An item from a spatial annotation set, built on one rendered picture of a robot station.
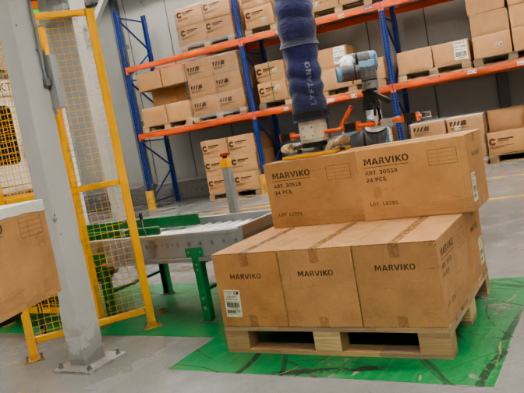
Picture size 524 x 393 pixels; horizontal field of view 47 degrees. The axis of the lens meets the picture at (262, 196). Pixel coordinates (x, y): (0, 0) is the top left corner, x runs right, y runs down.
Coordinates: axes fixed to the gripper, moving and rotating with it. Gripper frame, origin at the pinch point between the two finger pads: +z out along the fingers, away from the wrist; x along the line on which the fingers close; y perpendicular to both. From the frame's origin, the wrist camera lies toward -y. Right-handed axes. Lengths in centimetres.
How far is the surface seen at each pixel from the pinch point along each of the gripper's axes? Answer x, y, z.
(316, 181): 20.9, 35.8, 26.8
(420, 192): 23, -24, 40
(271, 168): 20, 64, 15
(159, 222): -21, 193, 47
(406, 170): 22.6, -17.9, 27.0
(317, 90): 6.1, 32.2, -24.9
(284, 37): 11, 45, -59
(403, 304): 83, -25, 81
